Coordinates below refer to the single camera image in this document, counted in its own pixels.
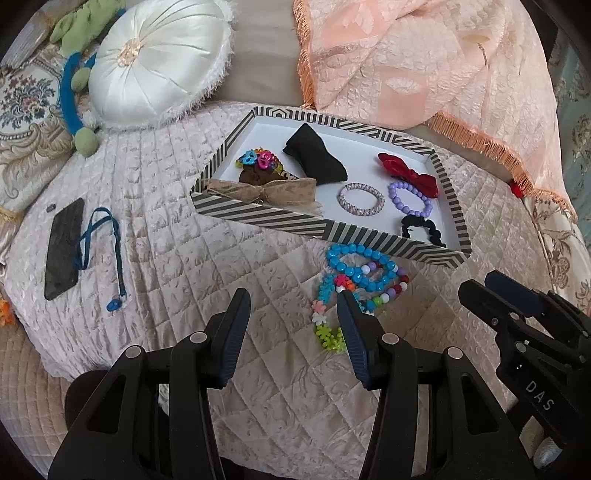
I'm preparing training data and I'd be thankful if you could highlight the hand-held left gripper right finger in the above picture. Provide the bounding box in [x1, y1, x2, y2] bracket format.
[336, 291, 522, 480]

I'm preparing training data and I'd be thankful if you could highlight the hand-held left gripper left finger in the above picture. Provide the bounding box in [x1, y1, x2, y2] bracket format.
[47, 288, 252, 480]

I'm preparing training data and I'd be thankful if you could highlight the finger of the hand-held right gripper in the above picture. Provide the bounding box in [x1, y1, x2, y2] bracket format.
[484, 271, 561, 319]
[458, 278, 532, 337]

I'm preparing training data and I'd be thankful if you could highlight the colourful flower bead necklace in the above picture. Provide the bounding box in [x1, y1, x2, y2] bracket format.
[311, 272, 352, 354]

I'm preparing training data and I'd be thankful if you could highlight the multicolour bead bracelet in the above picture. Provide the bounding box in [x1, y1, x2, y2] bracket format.
[365, 261, 411, 315]

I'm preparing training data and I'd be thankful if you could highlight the blue bead bracelet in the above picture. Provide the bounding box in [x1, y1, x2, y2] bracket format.
[325, 242, 400, 292]

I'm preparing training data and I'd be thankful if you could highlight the black scrunchie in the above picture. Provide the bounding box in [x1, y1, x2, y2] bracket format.
[400, 216, 448, 247]

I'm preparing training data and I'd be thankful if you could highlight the red velvet bow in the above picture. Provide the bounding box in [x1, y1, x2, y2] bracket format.
[378, 152, 440, 199]

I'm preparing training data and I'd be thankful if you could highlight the purple bead bracelet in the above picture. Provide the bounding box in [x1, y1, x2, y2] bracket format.
[388, 181, 433, 217]

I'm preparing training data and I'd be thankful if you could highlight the tan lace bow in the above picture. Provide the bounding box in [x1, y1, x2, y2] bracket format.
[205, 178, 324, 215]

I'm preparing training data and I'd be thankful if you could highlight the colourful flower hair accessory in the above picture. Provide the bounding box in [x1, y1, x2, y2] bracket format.
[235, 157, 289, 185]

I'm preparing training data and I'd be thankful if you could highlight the black fabric bow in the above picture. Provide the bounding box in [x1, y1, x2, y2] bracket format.
[283, 122, 348, 186]

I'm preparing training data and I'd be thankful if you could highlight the striped shallow box tray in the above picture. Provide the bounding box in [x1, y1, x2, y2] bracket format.
[190, 105, 474, 268]

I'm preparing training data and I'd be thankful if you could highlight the cream floral bed cover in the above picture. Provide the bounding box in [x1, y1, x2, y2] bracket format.
[526, 185, 591, 319]

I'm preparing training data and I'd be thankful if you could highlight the beige quilted bedspread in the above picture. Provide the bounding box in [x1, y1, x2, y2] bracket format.
[0, 99, 573, 480]

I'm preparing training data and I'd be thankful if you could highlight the black phone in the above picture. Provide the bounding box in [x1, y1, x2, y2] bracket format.
[45, 198, 85, 301]

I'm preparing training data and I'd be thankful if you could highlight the teal damask curtain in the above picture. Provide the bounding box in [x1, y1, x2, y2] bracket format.
[549, 28, 591, 153]

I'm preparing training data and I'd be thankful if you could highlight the peach fringed blanket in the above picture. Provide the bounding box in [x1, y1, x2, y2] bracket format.
[293, 0, 578, 217]

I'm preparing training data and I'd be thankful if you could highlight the round white satin pillow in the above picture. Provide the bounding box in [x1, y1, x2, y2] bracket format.
[87, 0, 235, 132]

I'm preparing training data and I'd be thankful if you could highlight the green and blue plush toy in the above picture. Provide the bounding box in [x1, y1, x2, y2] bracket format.
[50, 0, 127, 158]

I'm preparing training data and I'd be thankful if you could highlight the cream floral cushion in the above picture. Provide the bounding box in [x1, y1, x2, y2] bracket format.
[0, 44, 100, 217]

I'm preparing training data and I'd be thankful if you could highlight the blue lanyard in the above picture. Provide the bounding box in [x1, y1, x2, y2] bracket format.
[74, 208, 126, 312]

